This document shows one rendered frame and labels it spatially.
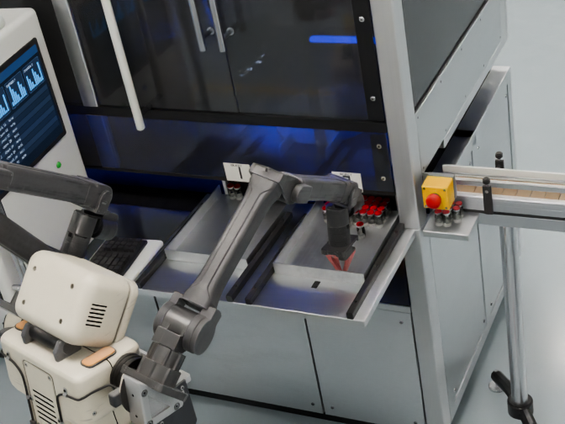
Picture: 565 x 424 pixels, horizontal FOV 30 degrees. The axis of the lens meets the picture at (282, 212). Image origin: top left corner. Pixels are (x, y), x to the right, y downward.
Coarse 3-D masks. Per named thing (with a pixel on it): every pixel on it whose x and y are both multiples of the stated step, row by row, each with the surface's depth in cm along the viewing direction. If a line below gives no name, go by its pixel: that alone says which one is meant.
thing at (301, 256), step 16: (320, 208) 306; (304, 224) 297; (320, 224) 299; (352, 224) 296; (384, 224) 293; (288, 240) 289; (304, 240) 294; (320, 240) 292; (368, 240) 288; (384, 240) 282; (288, 256) 288; (304, 256) 287; (320, 256) 286; (368, 256) 282; (288, 272) 281; (304, 272) 278; (320, 272) 276; (336, 272) 274; (352, 272) 272; (368, 272) 273
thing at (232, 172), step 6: (228, 168) 304; (234, 168) 303; (240, 168) 302; (246, 168) 301; (228, 174) 306; (234, 174) 305; (246, 174) 303; (234, 180) 306; (240, 180) 305; (246, 180) 304
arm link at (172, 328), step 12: (168, 312) 209; (180, 312) 209; (192, 312) 210; (168, 324) 208; (180, 324) 208; (156, 336) 207; (168, 336) 207; (180, 336) 206; (168, 348) 207; (180, 348) 208
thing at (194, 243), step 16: (208, 208) 315; (224, 208) 315; (272, 208) 310; (288, 208) 306; (192, 224) 308; (208, 224) 309; (224, 224) 308; (272, 224) 298; (176, 240) 300; (192, 240) 303; (208, 240) 302; (256, 240) 298; (176, 256) 295; (192, 256) 293; (208, 256) 290
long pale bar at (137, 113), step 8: (104, 0) 279; (104, 8) 281; (112, 8) 282; (112, 16) 282; (112, 24) 283; (112, 32) 284; (112, 40) 286; (120, 40) 286; (120, 48) 287; (120, 56) 288; (120, 64) 289; (128, 72) 291; (128, 80) 292; (128, 88) 293; (128, 96) 295; (136, 96) 296; (136, 104) 296; (136, 112) 297; (144, 112) 301; (136, 120) 299; (136, 128) 301; (144, 128) 301
